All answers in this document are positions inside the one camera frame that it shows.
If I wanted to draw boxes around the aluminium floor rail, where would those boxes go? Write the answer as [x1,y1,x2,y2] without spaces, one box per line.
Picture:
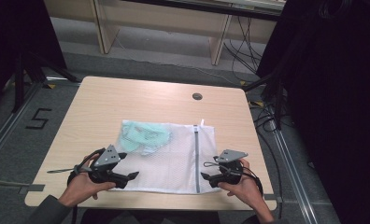
[267,120,319,224]
[0,81,46,167]

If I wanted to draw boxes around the person's left hand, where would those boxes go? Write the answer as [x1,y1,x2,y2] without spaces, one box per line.
[57,153,117,208]

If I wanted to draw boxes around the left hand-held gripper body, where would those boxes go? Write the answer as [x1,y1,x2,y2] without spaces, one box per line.
[87,144,129,189]

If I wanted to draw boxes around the light wooden desk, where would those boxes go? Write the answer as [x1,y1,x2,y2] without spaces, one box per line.
[43,0,288,66]

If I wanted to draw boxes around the person's right hand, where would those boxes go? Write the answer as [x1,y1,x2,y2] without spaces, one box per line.
[217,158,266,211]

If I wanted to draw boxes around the black curtain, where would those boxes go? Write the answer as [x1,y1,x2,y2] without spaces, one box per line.
[255,0,370,224]
[0,0,68,108]

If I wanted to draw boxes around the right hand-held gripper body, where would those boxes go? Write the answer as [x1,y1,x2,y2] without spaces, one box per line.
[208,148,249,189]

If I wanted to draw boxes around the mint green underwear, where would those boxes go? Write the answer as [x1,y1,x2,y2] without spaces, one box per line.
[116,119,173,157]

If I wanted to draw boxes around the black tripod stand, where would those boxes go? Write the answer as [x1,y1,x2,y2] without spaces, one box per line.
[10,49,81,114]

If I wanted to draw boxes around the grey tape strip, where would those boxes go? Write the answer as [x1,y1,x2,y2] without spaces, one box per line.
[18,184,46,196]

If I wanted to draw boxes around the thin white floor cable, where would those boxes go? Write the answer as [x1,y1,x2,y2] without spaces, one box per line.
[113,29,238,88]

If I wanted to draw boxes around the bundle of black cables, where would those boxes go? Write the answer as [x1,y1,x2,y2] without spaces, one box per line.
[222,15,266,82]

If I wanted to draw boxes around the left hand-held gripper cable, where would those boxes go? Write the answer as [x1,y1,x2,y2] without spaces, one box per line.
[46,147,107,224]

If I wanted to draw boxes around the white mesh laundry bag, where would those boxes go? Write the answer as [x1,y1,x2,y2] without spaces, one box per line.
[109,118,221,196]

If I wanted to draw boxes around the black metal stand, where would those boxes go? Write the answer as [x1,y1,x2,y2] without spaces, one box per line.
[242,69,289,132]

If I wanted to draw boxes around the black floor cables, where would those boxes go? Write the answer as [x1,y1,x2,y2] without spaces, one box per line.
[248,101,284,218]

